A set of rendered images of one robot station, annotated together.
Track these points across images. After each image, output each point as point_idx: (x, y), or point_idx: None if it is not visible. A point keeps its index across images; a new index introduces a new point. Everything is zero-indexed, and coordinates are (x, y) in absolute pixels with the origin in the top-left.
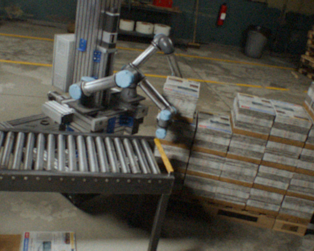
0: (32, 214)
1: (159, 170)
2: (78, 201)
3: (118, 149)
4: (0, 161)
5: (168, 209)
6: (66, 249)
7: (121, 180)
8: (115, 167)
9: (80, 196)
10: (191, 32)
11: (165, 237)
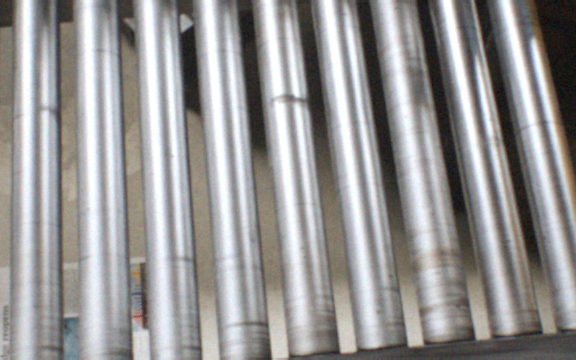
0: (4, 161)
1: None
2: (189, 85)
3: (331, 76)
4: None
5: None
6: (147, 357)
7: None
8: (308, 299)
9: (194, 63)
10: None
11: None
